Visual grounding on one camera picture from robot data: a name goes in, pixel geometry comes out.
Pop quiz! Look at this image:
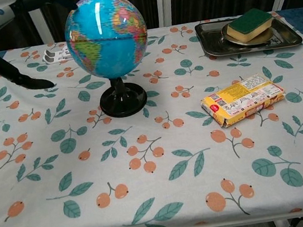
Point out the small globe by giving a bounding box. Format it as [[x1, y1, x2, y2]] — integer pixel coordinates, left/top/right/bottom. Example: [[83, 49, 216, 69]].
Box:
[[59, 0, 160, 124]]

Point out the white folding laptop stand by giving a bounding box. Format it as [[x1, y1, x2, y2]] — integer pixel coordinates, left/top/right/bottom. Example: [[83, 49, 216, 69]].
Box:
[[41, 45, 73, 65]]

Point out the floral tablecloth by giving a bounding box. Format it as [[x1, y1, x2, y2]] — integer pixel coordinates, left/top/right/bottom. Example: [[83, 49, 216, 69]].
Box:
[[0, 7, 303, 227]]

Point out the metal bowl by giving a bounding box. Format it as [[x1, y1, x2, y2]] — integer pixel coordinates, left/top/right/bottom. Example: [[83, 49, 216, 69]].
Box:
[[219, 16, 276, 50]]

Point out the green and yellow sponge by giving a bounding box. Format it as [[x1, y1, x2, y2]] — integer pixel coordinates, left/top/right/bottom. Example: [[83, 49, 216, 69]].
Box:
[[223, 5, 277, 46]]

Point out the yellow food packet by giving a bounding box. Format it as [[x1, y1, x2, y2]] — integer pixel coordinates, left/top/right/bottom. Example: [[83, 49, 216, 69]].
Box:
[[197, 69, 289, 131]]

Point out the rectangular metal tray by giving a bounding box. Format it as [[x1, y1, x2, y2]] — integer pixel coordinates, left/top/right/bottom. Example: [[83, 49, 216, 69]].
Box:
[[193, 8, 303, 60]]

